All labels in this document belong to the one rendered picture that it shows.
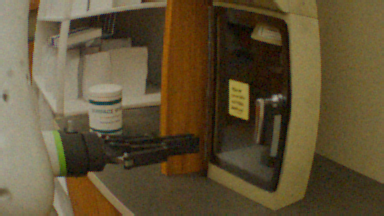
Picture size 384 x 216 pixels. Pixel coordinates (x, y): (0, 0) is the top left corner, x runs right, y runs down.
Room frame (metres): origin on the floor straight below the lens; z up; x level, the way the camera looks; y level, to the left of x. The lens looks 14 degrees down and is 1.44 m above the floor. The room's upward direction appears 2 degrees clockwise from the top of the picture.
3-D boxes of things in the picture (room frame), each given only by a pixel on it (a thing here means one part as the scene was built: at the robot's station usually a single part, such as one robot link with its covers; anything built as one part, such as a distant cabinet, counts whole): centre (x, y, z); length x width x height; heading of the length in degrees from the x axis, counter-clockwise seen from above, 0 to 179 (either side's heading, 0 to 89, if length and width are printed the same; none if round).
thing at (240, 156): (1.11, -0.12, 1.19); 0.30 x 0.01 x 0.40; 30
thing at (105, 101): (1.59, 0.28, 1.02); 0.13 x 0.13 x 0.15
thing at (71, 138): (0.79, 0.22, 1.15); 0.09 x 0.06 x 0.12; 30
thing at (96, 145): (0.82, 0.16, 1.14); 0.09 x 0.08 x 0.07; 120
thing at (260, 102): (1.00, -0.15, 1.17); 0.05 x 0.03 x 0.10; 120
